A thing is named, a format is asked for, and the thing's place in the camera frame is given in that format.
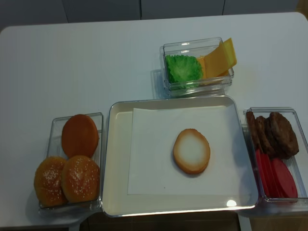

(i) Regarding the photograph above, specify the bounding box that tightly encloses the carried red tomato slice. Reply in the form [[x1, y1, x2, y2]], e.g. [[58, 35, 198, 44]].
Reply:
[[260, 153, 281, 198]]

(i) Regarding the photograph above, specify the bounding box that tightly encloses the green lettuce leaf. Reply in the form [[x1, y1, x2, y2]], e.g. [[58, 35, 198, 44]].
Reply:
[[165, 55, 203, 83]]

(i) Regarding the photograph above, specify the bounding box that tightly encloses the clear lettuce cheese container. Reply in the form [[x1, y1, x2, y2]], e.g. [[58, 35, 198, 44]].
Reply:
[[160, 37, 234, 97]]

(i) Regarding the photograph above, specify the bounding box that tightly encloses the bottom bun on tray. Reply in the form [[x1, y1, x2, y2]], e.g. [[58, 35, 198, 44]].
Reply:
[[173, 128, 211, 175]]

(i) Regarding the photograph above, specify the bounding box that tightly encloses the white paper sheet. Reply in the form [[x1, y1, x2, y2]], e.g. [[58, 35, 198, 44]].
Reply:
[[128, 106, 250, 196]]

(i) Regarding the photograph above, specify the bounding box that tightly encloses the plain orange bun bottom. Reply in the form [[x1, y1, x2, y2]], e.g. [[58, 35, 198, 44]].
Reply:
[[62, 114, 99, 158]]

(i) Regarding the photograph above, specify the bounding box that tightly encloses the front orange cheese slice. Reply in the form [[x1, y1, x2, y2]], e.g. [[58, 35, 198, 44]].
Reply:
[[197, 46, 230, 79]]

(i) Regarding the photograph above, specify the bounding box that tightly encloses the silver metal tray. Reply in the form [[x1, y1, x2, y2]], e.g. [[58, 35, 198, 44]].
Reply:
[[102, 96, 258, 217]]

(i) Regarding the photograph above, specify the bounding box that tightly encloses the left brown meat patty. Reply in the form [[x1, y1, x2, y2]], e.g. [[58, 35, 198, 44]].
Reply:
[[246, 111, 263, 153]]

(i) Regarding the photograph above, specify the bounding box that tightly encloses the right sesame bun top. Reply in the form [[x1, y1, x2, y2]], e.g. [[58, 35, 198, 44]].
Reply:
[[61, 155, 100, 203]]

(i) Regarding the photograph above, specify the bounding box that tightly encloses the sesame bun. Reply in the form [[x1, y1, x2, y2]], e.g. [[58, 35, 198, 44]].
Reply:
[[34, 156, 68, 207], [61, 155, 100, 203]]

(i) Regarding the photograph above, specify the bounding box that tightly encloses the back yellow cheese slice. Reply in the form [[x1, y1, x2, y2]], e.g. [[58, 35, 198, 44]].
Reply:
[[223, 38, 237, 67]]

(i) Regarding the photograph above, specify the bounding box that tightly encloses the clear bun container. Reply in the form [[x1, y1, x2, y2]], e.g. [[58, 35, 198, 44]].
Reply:
[[39, 112, 104, 214]]

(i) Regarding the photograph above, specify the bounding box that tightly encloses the left red tomato slice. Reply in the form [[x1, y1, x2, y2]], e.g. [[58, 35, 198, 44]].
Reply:
[[256, 149, 270, 196]]

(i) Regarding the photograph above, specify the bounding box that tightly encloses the left sesame bun top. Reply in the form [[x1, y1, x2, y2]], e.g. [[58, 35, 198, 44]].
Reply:
[[34, 156, 68, 207]]

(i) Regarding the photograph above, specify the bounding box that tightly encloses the clear patty tomato container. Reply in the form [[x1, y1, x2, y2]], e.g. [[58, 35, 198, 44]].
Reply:
[[243, 107, 308, 205]]

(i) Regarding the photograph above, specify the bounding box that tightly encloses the front brown meat patty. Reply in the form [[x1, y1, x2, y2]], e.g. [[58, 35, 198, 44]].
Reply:
[[269, 112, 299, 159]]

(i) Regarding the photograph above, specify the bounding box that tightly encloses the front red tomato slice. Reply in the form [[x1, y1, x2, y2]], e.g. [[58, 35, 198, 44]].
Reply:
[[271, 158, 298, 198]]

